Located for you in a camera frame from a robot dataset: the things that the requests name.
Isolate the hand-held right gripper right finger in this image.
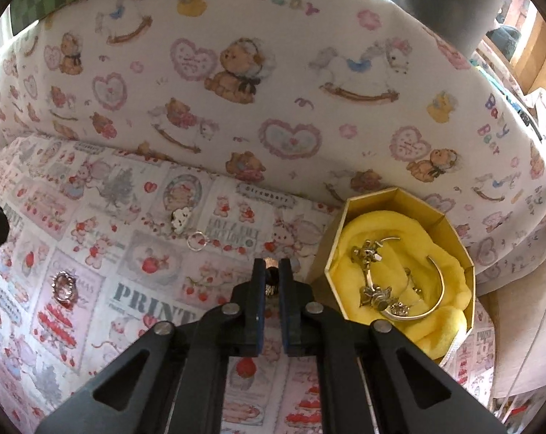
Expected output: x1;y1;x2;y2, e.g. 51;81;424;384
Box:
279;258;508;434

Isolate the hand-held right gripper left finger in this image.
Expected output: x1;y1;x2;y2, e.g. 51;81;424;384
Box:
35;258;266;434

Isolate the dark stone ring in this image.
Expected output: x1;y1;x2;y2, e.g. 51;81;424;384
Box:
265;257;281;297

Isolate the gold octagonal box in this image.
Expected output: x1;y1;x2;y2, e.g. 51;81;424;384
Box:
310;185;475;369

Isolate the thin silver charm bangle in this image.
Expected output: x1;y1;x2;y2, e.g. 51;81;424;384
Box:
351;235;402;314

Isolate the wide silver cuff bangle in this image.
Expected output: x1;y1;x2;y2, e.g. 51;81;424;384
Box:
381;255;446;323

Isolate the white charm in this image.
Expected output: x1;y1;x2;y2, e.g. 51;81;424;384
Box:
170;207;192;235

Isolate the strawberry printed cloth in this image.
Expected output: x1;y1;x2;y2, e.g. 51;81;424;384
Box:
0;136;497;434

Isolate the bear printed cloth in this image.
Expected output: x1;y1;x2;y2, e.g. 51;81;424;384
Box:
0;0;546;281

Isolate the rhinestone ring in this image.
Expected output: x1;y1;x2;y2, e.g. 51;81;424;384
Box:
51;271;78;305

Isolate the yellow drawstring pouch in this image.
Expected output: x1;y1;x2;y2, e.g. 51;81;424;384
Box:
334;210;474;365

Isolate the white cable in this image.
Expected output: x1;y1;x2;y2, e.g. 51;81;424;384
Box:
494;276;546;412

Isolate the wooden window frame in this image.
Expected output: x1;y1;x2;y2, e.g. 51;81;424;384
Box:
510;7;546;98

